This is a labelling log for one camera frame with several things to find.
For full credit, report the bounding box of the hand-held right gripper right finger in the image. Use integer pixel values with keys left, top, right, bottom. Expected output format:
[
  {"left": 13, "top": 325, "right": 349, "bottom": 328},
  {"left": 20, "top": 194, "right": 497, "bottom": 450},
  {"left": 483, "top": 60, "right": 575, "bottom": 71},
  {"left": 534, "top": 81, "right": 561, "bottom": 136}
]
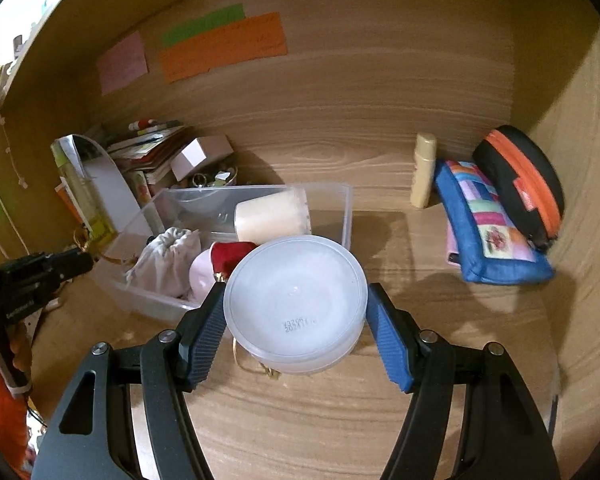
[{"left": 366, "top": 282, "right": 561, "bottom": 480}]

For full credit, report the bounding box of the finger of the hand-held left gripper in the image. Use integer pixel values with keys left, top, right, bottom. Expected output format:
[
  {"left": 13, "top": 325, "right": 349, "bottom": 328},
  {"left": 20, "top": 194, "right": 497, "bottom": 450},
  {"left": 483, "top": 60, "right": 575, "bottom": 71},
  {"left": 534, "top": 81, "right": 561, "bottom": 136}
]
[
  {"left": 44, "top": 262, "right": 93, "bottom": 285},
  {"left": 44, "top": 249, "right": 95, "bottom": 270}
]

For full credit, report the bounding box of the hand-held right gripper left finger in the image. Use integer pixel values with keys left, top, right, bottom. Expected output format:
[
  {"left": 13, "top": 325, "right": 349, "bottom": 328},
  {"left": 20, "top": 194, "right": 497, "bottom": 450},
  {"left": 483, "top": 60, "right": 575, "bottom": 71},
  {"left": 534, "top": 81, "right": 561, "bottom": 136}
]
[{"left": 30, "top": 284, "right": 228, "bottom": 480}]

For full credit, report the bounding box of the white drawstring pouch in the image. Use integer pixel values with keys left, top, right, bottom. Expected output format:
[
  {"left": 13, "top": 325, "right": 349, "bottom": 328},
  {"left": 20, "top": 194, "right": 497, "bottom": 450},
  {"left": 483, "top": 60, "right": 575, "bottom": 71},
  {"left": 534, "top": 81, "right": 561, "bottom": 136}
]
[{"left": 124, "top": 227, "right": 202, "bottom": 297}]

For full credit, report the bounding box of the red velvet pouch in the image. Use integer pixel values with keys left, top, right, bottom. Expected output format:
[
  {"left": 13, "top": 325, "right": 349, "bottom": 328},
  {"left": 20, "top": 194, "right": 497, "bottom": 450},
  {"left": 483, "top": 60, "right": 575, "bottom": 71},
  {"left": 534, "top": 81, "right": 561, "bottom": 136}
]
[{"left": 207, "top": 241, "right": 257, "bottom": 282}]

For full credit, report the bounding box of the white round plastic container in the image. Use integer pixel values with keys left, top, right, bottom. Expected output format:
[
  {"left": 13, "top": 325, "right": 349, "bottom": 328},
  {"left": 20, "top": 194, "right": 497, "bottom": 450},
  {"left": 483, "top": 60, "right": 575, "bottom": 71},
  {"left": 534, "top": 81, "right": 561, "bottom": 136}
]
[{"left": 222, "top": 236, "right": 370, "bottom": 376}]

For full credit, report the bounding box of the cream cylindrical candle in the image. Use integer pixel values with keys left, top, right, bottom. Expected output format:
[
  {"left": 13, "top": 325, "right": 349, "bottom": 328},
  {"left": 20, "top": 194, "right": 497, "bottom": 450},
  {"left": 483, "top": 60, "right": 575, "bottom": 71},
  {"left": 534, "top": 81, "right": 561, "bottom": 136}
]
[{"left": 234, "top": 187, "right": 312, "bottom": 244}]

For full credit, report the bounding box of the clear plastic storage box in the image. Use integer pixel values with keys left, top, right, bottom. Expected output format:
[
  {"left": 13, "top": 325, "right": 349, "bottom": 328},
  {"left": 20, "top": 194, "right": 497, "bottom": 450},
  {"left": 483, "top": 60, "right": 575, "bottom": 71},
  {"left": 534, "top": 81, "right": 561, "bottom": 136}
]
[{"left": 107, "top": 183, "right": 355, "bottom": 324}]

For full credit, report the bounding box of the wooden desktop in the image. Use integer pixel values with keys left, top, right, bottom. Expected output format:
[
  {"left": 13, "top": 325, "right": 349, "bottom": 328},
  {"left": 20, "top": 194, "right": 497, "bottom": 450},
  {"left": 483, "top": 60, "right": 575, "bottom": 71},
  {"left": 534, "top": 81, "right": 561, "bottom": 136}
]
[{"left": 27, "top": 205, "right": 581, "bottom": 480}]

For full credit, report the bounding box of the person's left hand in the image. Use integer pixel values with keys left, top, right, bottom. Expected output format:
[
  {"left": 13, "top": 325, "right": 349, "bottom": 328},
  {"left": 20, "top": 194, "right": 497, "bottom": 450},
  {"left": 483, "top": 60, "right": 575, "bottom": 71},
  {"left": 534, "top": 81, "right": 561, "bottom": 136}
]
[{"left": 9, "top": 330, "right": 34, "bottom": 386}]

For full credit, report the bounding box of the pink knitted item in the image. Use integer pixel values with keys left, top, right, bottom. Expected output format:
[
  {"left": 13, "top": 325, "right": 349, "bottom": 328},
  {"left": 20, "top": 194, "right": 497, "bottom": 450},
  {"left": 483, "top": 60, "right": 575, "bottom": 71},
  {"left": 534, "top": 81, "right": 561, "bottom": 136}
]
[{"left": 188, "top": 249, "right": 227, "bottom": 307}]

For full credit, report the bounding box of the clear acrylic stand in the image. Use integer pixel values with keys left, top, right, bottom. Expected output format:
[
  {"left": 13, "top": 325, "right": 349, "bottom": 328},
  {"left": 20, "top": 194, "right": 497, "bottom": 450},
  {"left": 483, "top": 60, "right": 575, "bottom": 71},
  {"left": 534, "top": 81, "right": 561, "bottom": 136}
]
[{"left": 59, "top": 133, "right": 142, "bottom": 227}]

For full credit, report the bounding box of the pink wallet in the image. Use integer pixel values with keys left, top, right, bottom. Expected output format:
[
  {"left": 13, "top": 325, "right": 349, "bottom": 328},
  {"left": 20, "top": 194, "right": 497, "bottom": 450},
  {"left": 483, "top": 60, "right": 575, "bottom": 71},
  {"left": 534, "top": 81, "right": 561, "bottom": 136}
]
[{"left": 445, "top": 219, "right": 464, "bottom": 267}]

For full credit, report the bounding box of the stack of books and papers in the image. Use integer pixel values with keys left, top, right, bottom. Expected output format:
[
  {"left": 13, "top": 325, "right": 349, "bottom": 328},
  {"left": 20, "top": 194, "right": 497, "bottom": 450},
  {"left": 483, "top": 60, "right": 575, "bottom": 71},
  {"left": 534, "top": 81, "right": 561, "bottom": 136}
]
[{"left": 104, "top": 118, "right": 191, "bottom": 197}]

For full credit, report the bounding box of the blue patchwork pouch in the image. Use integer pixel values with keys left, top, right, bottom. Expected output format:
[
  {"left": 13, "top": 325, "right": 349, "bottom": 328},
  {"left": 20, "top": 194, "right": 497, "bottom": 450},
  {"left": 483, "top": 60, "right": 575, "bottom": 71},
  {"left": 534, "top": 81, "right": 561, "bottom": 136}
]
[{"left": 433, "top": 159, "right": 555, "bottom": 286}]

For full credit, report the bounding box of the bowl of keys and trinkets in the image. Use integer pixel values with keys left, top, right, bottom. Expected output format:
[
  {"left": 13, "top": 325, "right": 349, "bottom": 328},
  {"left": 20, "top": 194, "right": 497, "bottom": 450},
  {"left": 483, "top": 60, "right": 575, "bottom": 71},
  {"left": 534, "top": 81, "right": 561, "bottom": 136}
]
[{"left": 187, "top": 164, "right": 239, "bottom": 189}]

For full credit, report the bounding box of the cream sunscreen bottle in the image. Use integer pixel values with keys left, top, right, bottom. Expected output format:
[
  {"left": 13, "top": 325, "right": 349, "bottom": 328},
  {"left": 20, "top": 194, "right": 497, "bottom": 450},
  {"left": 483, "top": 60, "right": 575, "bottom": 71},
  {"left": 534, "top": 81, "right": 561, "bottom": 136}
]
[{"left": 410, "top": 132, "right": 438, "bottom": 210}]

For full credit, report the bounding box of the pink sticky note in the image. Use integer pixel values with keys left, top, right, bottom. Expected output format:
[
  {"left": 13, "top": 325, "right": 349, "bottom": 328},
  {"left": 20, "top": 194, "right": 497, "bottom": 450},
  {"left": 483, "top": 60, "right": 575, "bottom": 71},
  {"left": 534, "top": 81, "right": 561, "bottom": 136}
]
[{"left": 97, "top": 29, "right": 150, "bottom": 96}]

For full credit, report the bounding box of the black case with orange zipper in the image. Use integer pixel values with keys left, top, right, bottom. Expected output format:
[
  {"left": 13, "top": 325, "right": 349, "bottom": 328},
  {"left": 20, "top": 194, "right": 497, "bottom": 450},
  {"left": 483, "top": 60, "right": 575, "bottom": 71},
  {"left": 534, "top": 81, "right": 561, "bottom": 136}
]
[{"left": 472, "top": 125, "right": 565, "bottom": 254}]

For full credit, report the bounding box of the orange sticky note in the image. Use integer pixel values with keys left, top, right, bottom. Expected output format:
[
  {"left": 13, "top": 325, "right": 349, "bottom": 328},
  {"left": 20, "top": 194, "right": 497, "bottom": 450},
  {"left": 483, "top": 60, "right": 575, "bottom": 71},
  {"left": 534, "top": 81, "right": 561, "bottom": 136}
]
[{"left": 158, "top": 11, "right": 287, "bottom": 85}]

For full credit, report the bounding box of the green sticky note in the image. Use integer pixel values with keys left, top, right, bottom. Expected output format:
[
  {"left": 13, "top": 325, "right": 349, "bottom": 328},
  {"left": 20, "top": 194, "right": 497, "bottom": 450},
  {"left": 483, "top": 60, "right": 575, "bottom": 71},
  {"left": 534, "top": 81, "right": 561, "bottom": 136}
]
[{"left": 160, "top": 3, "right": 245, "bottom": 49}]

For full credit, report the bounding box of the gold cord loop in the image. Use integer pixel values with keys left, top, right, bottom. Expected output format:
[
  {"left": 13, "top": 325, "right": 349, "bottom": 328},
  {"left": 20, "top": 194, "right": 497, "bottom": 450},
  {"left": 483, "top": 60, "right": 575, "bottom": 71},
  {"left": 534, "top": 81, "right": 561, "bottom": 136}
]
[{"left": 232, "top": 337, "right": 282, "bottom": 381}]

